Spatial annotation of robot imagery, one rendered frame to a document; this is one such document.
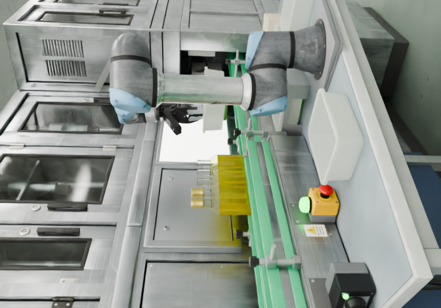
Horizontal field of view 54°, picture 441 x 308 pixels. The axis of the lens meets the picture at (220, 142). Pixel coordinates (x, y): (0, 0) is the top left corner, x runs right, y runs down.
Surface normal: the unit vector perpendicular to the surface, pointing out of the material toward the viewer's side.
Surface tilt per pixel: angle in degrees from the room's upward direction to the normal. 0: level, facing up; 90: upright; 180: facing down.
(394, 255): 0
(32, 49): 90
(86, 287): 90
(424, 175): 90
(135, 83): 101
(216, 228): 90
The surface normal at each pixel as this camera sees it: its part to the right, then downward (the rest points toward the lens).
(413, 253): 0.06, -0.65
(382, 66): 0.04, 0.56
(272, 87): 0.23, -0.11
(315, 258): 0.05, -0.83
